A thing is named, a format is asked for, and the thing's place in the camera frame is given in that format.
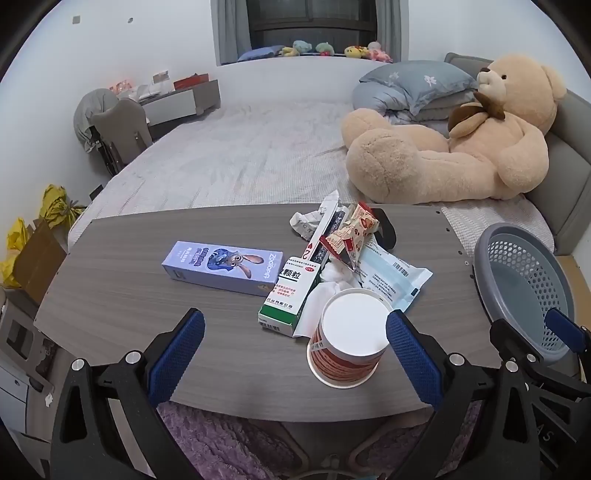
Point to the purple fuzzy rug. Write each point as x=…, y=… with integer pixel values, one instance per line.
x=217, y=443

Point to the yellow and pink plush toy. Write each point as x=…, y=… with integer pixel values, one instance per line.
x=355, y=51

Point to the small yellow plush toy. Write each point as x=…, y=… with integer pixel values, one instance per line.
x=289, y=51

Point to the red and white snack packet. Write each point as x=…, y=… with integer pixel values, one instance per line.
x=353, y=230

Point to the grey-blue floral pillow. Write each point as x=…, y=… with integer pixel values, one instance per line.
x=415, y=81

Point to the blue and white wipes packet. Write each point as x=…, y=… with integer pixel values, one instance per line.
x=392, y=277

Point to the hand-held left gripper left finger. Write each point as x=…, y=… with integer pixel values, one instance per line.
x=178, y=350

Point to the grey perforated plastic basket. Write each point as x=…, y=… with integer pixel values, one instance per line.
x=521, y=277

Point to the green plush toy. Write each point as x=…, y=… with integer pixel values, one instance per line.
x=324, y=48

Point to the bed with grey sheet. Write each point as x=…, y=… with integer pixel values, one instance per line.
x=231, y=152

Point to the white tissue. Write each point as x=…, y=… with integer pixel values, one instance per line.
x=318, y=304

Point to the green and white medicine box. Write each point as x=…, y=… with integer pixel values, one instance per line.
x=286, y=295

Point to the dark window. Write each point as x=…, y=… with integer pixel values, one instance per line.
x=309, y=18

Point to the crumpled white paper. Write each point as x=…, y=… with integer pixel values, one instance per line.
x=304, y=221

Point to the large beige teddy bear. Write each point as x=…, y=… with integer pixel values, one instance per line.
x=415, y=157

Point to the blue cushion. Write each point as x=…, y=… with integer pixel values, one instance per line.
x=261, y=53

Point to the white and grey desk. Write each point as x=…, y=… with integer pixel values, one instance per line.
x=171, y=104

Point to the grey curtain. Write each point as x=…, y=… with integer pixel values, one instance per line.
x=228, y=27
x=388, y=27

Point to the white waffle blanket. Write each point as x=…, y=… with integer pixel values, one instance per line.
x=471, y=217

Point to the blue-green plush toy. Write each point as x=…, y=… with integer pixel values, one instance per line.
x=302, y=47

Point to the purple rabbit print box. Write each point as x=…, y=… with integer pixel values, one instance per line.
x=217, y=265

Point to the white cabinet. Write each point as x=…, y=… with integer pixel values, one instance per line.
x=18, y=369

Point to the red and white paper cup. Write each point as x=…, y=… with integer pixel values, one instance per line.
x=351, y=323

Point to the orange-red box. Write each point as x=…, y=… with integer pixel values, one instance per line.
x=189, y=82

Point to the folded grey-blue duvet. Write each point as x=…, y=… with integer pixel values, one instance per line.
x=383, y=99

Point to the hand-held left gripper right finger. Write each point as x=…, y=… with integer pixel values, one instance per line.
x=413, y=360

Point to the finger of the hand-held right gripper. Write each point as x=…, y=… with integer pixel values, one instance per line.
x=561, y=330
x=512, y=339

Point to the yellow plastic bag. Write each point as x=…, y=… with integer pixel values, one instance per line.
x=14, y=249
x=57, y=205

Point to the nightstand with wooden top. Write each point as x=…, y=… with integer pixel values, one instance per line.
x=569, y=265

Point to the grey chair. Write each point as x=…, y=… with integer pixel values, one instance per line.
x=122, y=124

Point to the cardboard box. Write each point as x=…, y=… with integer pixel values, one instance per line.
x=39, y=263

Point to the grey cloth on chair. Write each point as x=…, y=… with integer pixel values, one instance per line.
x=87, y=110

